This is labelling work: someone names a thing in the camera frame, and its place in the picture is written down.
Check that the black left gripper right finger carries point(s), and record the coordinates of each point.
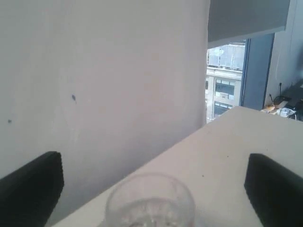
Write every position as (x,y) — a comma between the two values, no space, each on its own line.
(275,192)

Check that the clear dome shaker lid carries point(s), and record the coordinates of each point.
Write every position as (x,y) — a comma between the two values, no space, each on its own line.
(150,200)

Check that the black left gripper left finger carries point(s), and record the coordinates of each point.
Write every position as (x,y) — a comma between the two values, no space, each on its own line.
(29,195)

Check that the dark desk with clutter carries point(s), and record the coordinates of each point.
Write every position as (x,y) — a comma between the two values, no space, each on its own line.
(288,103)

